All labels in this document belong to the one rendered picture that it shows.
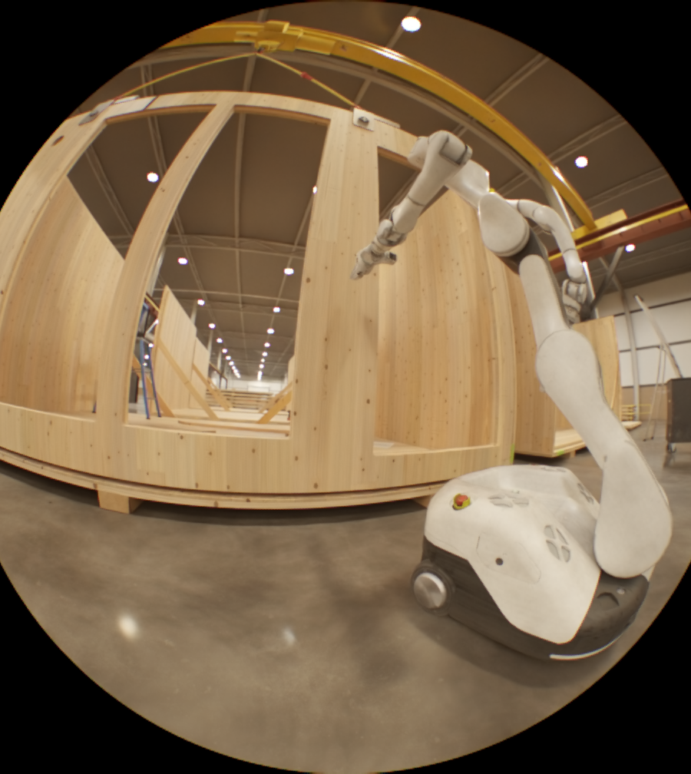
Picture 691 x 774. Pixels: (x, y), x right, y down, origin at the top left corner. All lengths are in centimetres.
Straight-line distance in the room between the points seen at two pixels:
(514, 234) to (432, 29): 1001
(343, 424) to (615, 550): 107
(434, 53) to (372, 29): 199
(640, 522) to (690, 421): 386
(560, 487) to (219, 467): 122
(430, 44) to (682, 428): 1080
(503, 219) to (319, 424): 102
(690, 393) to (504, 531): 411
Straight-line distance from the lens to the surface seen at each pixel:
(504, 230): 82
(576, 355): 62
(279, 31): 528
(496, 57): 1119
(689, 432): 446
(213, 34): 598
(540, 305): 73
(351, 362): 118
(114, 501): 137
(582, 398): 61
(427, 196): 80
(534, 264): 78
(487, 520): 54
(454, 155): 79
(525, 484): 92
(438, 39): 1066
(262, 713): 59
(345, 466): 119
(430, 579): 70
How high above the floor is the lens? 54
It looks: 5 degrees up
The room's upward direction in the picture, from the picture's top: 3 degrees clockwise
